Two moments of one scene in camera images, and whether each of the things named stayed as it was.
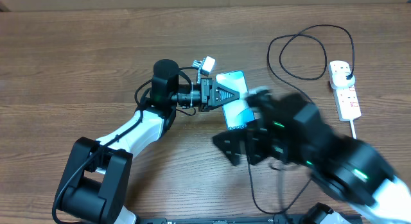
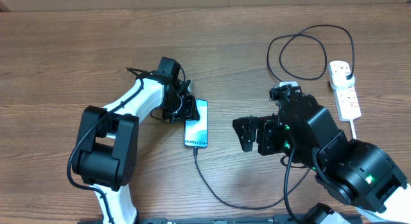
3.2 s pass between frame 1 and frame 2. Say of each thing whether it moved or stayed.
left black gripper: moved
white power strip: stayed
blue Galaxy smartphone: moved
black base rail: stayed
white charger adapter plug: stayed
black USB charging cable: moved
